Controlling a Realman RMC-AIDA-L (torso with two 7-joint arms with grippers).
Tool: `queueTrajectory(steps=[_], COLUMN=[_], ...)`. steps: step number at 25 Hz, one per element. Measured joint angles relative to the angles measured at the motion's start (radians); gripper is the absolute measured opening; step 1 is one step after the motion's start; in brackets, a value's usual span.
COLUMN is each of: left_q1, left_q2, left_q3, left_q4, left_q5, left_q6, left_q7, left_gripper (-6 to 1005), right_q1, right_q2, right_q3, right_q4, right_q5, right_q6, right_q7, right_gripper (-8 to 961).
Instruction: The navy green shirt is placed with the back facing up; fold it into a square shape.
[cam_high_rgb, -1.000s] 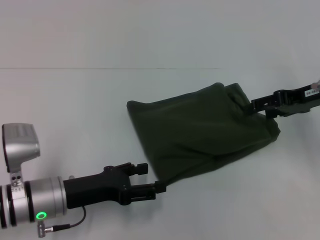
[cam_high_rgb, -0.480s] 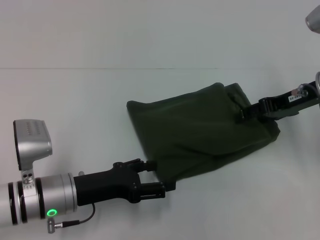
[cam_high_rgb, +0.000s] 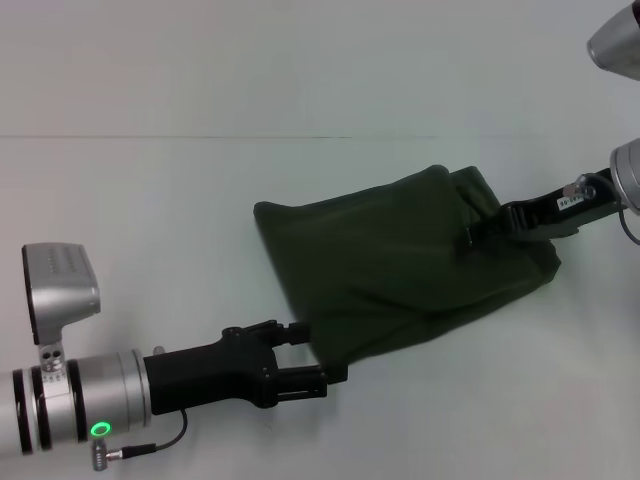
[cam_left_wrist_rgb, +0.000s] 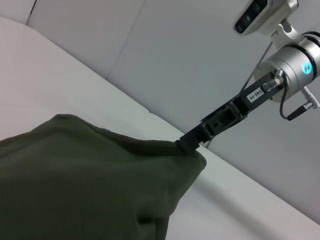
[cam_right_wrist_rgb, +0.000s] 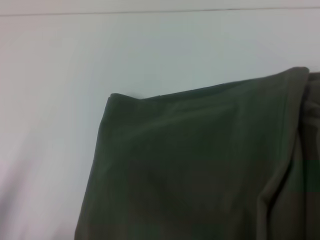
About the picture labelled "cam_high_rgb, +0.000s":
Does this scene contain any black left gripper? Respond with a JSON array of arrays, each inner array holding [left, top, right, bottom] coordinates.
[[142, 319, 349, 417]]

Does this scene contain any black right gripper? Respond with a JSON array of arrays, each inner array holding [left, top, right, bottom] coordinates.
[[461, 167, 622, 250]]

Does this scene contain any dark green t-shirt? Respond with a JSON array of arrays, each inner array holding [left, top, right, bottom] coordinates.
[[252, 163, 562, 381]]

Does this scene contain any silver elbow cable connector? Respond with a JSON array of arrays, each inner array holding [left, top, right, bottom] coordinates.
[[563, 172, 597, 202]]

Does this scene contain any dark red cable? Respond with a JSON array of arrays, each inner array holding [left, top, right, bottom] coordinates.
[[149, 407, 190, 450]]

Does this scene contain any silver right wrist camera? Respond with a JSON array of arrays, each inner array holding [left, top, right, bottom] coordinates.
[[585, 0, 640, 82]]

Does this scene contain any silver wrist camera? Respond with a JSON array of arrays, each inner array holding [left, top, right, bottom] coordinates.
[[585, 0, 640, 82], [20, 242, 103, 375]]

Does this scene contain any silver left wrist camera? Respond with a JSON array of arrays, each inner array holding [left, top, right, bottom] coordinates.
[[20, 242, 103, 375]]

